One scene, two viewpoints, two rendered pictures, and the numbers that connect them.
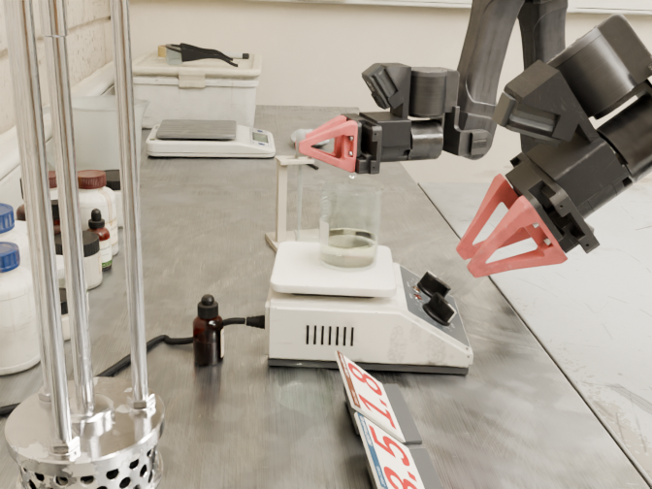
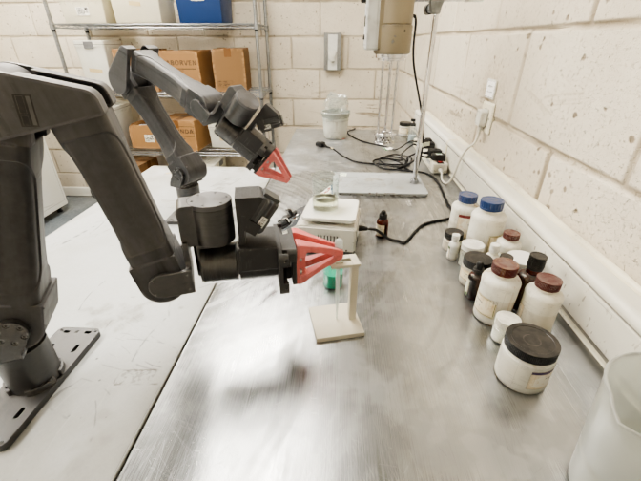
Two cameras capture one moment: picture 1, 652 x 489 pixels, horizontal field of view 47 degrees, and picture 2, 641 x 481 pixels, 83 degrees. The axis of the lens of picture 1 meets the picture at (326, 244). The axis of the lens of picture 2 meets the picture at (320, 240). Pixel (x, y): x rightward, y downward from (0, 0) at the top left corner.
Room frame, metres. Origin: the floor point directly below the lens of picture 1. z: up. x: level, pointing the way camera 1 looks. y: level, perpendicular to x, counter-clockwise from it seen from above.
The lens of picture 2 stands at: (1.45, 0.09, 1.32)
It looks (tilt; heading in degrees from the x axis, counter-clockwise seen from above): 29 degrees down; 189
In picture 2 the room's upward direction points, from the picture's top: straight up
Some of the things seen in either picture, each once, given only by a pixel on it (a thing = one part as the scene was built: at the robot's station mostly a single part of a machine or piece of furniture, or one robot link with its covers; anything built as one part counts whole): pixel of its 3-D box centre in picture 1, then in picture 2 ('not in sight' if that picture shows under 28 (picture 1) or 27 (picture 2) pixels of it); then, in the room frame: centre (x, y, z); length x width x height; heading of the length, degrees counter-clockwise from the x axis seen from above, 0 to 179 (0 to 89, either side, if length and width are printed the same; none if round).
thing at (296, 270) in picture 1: (334, 267); (331, 209); (0.70, -0.01, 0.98); 0.12 x 0.12 x 0.01; 0
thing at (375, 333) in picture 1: (357, 308); (320, 225); (0.70, -0.03, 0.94); 0.22 x 0.13 x 0.08; 90
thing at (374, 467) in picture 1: (404, 467); not in sight; (0.46, -0.06, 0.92); 0.09 x 0.06 x 0.04; 9
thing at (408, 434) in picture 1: (375, 395); not in sight; (0.56, -0.05, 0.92); 0.09 x 0.06 x 0.04; 9
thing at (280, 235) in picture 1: (301, 201); (336, 292); (0.98, 0.04, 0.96); 0.08 x 0.08 x 0.13; 20
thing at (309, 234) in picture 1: (310, 254); (333, 271); (0.87, 0.02, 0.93); 0.04 x 0.04 x 0.06
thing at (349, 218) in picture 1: (350, 224); (324, 193); (0.70, -0.02, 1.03); 0.07 x 0.06 x 0.08; 163
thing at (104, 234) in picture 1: (97, 239); (476, 279); (0.87, 0.28, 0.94); 0.03 x 0.03 x 0.08
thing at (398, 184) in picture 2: not in sight; (377, 182); (0.28, 0.09, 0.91); 0.30 x 0.20 x 0.01; 96
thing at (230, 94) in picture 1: (199, 88); not in sight; (1.89, 0.33, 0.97); 0.37 x 0.31 x 0.14; 5
